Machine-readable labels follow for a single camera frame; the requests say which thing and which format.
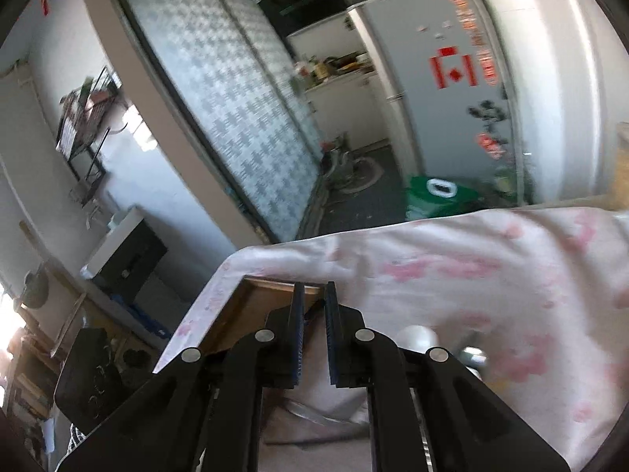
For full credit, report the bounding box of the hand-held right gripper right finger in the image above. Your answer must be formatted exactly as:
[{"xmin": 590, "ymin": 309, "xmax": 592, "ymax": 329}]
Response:
[{"xmin": 324, "ymin": 281, "xmax": 573, "ymax": 472}]

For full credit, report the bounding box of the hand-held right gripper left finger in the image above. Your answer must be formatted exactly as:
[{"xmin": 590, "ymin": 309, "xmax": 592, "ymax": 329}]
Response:
[{"xmin": 56, "ymin": 282, "xmax": 308, "ymax": 472}]

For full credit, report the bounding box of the wooden utensil tray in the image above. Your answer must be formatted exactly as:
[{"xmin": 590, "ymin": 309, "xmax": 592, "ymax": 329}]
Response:
[{"xmin": 197, "ymin": 277, "xmax": 326, "ymax": 356}]

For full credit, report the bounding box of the pink printed tablecloth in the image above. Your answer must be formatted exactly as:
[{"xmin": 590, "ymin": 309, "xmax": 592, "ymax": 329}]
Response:
[{"xmin": 154, "ymin": 205, "xmax": 629, "ymax": 472}]

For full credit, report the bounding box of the black cabinet white top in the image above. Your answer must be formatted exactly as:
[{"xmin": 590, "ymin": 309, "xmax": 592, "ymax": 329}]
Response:
[{"xmin": 80, "ymin": 205, "xmax": 169, "ymax": 302}]

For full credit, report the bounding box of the white kitchen counter cabinet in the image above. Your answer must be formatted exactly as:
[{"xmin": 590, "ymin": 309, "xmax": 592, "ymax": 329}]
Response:
[{"xmin": 286, "ymin": 24, "xmax": 395, "ymax": 149}]

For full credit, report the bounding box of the silver refrigerator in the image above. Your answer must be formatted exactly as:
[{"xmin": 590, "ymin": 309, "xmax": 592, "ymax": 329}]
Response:
[{"xmin": 327, "ymin": 0, "xmax": 529, "ymax": 207}]

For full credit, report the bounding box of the patterned sliding door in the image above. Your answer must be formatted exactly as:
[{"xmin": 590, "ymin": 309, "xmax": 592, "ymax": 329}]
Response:
[{"xmin": 105, "ymin": 0, "xmax": 326, "ymax": 243}]

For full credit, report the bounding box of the black tree fridge sticker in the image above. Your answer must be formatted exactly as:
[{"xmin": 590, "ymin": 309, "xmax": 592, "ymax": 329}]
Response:
[{"xmin": 466, "ymin": 100, "xmax": 510, "ymax": 127}]

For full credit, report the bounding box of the red paper fridge decoration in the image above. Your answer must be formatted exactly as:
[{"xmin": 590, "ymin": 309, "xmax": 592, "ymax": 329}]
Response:
[{"xmin": 429, "ymin": 46, "xmax": 478, "ymax": 90}]

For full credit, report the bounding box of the black wire rack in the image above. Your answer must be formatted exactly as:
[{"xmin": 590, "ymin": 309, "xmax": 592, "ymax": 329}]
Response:
[{"xmin": 54, "ymin": 65, "xmax": 125, "ymax": 208}]

